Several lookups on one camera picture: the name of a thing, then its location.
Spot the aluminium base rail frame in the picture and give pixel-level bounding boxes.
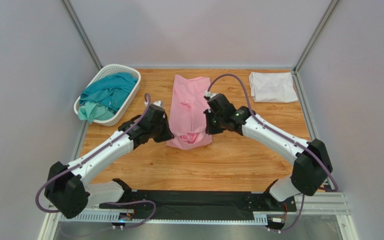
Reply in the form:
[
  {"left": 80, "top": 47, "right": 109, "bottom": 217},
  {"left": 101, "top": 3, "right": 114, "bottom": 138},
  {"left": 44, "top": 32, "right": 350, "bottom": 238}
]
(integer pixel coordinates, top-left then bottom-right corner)
[{"left": 38, "top": 187, "right": 359, "bottom": 240}]

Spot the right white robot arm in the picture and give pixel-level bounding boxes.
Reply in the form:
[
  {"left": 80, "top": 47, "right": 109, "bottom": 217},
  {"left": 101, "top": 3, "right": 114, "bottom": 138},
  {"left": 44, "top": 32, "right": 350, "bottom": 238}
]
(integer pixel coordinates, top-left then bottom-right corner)
[{"left": 204, "top": 92, "right": 333, "bottom": 202}]

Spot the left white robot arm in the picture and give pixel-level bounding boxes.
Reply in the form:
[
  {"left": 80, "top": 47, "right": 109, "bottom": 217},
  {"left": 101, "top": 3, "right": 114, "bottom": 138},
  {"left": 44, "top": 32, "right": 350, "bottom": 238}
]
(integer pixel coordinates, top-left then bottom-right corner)
[{"left": 44, "top": 100, "right": 174, "bottom": 219}]

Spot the mint green t shirt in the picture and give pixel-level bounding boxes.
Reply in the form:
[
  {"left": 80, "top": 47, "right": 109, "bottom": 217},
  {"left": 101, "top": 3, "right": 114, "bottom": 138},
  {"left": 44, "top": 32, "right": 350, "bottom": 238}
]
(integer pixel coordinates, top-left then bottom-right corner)
[{"left": 77, "top": 102, "right": 116, "bottom": 124}]

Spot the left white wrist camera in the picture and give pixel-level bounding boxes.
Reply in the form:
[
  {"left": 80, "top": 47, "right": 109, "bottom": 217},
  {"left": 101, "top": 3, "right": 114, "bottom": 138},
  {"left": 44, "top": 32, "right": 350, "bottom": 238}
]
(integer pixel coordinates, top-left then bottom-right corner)
[{"left": 152, "top": 100, "right": 164, "bottom": 109}]

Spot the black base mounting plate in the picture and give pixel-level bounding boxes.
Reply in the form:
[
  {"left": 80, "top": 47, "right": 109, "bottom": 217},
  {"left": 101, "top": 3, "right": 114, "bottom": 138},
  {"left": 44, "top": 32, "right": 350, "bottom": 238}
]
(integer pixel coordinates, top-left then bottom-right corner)
[{"left": 98, "top": 189, "right": 298, "bottom": 221}]

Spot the aluminium corner post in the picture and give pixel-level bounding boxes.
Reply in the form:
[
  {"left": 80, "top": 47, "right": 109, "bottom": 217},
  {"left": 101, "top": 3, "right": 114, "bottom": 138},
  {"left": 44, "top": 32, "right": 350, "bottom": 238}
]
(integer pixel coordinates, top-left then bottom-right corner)
[
  {"left": 291, "top": 0, "right": 342, "bottom": 140},
  {"left": 60, "top": 0, "right": 102, "bottom": 160}
]

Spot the pink t shirt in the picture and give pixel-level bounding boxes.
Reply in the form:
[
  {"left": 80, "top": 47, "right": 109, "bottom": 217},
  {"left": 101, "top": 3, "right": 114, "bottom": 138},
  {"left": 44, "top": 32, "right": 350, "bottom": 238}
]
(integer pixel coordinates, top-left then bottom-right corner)
[{"left": 166, "top": 74, "right": 213, "bottom": 151}]

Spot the right aluminium corner post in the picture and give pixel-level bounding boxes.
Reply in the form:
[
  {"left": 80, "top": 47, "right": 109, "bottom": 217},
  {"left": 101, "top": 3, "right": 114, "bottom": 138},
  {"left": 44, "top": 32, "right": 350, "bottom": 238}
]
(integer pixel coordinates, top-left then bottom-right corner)
[{"left": 291, "top": 0, "right": 342, "bottom": 140}]

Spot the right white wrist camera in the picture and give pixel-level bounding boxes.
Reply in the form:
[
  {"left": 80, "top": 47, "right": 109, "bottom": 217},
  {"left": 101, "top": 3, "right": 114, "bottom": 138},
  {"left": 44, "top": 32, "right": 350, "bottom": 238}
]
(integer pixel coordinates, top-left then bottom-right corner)
[{"left": 204, "top": 91, "right": 217, "bottom": 101}]

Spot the folded white t shirt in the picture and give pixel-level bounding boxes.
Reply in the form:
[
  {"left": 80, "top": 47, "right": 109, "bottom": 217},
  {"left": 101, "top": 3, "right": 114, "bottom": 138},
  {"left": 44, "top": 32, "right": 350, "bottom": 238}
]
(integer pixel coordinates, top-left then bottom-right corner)
[{"left": 248, "top": 72, "right": 299, "bottom": 103}]

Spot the left aluminium corner post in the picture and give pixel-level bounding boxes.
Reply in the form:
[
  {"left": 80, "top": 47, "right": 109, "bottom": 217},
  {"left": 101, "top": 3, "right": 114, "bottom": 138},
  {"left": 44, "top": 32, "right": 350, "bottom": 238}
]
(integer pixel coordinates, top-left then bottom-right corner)
[{"left": 60, "top": 0, "right": 102, "bottom": 160}]

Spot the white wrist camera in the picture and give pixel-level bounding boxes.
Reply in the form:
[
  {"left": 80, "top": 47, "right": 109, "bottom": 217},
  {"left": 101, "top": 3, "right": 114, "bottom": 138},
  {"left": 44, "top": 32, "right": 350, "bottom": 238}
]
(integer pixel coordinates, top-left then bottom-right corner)
[
  {"left": 152, "top": 100, "right": 164, "bottom": 109},
  {"left": 204, "top": 91, "right": 217, "bottom": 101}
]

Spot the white plastic laundry basket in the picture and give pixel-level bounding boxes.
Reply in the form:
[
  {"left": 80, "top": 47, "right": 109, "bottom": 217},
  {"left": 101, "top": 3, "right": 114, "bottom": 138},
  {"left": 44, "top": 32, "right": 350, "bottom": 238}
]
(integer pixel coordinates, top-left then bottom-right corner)
[{"left": 73, "top": 64, "right": 141, "bottom": 127}]

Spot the teal t shirt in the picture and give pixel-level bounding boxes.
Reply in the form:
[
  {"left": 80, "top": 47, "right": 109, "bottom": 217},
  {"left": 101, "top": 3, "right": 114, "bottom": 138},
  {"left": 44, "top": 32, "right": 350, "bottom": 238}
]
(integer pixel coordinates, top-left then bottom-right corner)
[{"left": 79, "top": 72, "right": 138, "bottom": 112}]

